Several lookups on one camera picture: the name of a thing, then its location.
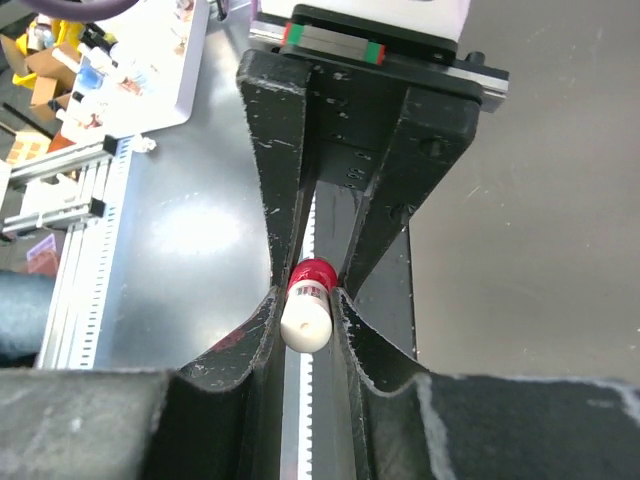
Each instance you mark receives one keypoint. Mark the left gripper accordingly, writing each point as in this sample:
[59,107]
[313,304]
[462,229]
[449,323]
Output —
[384,99]

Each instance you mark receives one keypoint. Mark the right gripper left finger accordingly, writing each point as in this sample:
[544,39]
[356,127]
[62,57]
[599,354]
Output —
[218,417]

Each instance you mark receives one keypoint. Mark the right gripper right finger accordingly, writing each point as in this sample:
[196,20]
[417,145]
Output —
[400,420]

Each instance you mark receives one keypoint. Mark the white nail polish cap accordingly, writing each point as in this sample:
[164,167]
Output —
[306,323]

